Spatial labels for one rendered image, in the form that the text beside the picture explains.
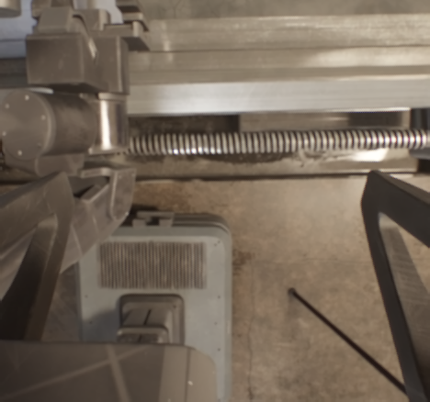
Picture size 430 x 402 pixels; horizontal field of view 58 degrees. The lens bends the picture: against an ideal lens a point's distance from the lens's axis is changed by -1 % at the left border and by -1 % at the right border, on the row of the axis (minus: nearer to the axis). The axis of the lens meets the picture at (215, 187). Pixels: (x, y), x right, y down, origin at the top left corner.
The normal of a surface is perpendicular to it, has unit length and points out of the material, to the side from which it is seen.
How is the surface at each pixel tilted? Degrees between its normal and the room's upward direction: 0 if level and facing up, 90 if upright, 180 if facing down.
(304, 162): 0
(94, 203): 69
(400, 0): 22
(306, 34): 0
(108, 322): 0
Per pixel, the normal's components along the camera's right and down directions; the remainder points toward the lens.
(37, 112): -0.37, 0.13
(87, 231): 0.91, 0.20
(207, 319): -0.01, 0.13
